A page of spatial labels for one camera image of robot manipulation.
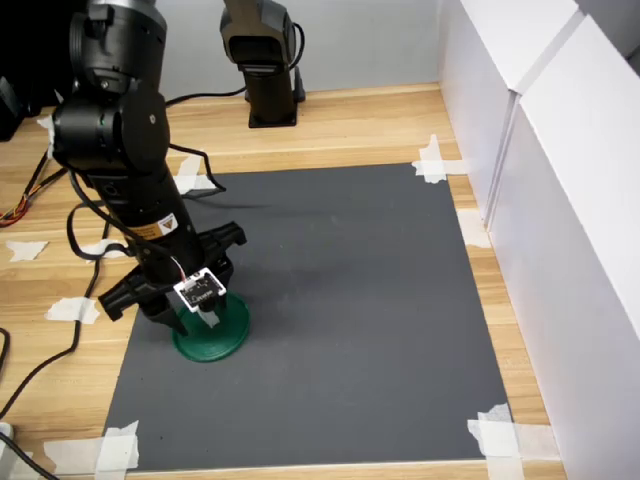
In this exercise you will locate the small white plastic terminal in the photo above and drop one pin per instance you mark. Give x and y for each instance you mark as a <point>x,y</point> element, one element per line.
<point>209,317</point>

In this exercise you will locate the round green lid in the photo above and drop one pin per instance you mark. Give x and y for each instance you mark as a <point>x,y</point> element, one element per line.
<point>225,340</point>

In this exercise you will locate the white tape piece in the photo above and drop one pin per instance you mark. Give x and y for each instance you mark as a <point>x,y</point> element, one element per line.
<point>192,180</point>
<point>102,247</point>
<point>432,167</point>
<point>117,447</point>
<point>65,310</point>
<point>27,249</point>
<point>475,230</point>
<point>500,440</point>

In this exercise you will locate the dark grey mat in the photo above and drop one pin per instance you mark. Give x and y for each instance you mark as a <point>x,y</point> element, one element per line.
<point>350,325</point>

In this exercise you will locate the white tape wrap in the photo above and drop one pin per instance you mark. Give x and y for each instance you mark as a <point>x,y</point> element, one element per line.
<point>47,130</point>

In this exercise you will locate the black device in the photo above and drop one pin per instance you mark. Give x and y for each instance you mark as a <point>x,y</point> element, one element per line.
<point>9,115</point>

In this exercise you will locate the white partition block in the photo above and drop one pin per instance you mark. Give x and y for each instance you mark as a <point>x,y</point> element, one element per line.
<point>575,250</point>
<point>475,75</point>

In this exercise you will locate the white camera box with board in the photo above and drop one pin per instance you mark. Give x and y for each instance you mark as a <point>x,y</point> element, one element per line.
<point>200,290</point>

